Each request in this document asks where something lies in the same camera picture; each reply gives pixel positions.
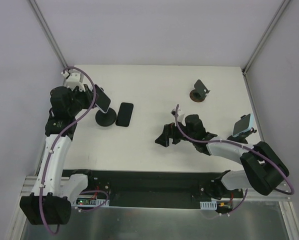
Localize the right white cable duct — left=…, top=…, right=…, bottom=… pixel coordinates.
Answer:
left=199, top=200, right=218, bottom=211

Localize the black smartphone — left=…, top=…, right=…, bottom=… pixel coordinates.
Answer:
left=115, top=102, right=134, bottom=127

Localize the lavender case smartphone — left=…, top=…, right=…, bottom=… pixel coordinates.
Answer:
left=94, top=84, right=111, bottom=114

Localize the left white cable duct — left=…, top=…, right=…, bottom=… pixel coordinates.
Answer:
left=70, top=197, right=110, bottom=209

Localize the light blue case smartphone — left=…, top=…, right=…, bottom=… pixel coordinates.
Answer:
left=232, top=113, right=255, bottom=137

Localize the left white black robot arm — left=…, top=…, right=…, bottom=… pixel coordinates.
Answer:
left=19, top=85, right=99, bottom=225

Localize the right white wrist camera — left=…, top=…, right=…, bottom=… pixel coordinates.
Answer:
left=170, top=104, right=185, bottom=123

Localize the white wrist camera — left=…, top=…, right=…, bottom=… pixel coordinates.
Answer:
left=61, top=70, right=86, bottom=92
left=170, top=104, right=185, bottom=123

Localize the front aluminium frame rail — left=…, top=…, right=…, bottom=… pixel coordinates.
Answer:
left=20, top=174, right=290, bottom=202

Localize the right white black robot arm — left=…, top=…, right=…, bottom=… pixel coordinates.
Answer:
left=155, top=114, right=295, bottom=200

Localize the white cable duct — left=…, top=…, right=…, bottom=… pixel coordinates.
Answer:
left=199, top=200, right=218, bottom=211
left=70, top=197, right=110, bottom=209

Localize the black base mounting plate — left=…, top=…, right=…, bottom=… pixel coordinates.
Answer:
left=61, top=168, right=249, bottom=210

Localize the aluminium frame post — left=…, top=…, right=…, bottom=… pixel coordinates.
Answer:
left=26, top=0, right=69, bottom=68
left=242, top=0, right=293, bottom=76

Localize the black round-base phone stand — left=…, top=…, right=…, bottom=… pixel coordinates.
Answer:
left=94, top=86, right=117, bottom=128

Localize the brown-base black phone stand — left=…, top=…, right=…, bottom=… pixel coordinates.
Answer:
left=189, top=79, right=210, bottom=103

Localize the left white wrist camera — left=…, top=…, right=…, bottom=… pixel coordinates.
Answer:
left=61, top=70, right=86, bottom=92

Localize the left aluminium frame post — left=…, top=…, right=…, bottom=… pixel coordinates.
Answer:
left=26, top=0, right=69, bottom=68

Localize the right aluminium frame post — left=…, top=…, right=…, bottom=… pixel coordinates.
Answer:
left=242, top=0, right=293, bottom=76

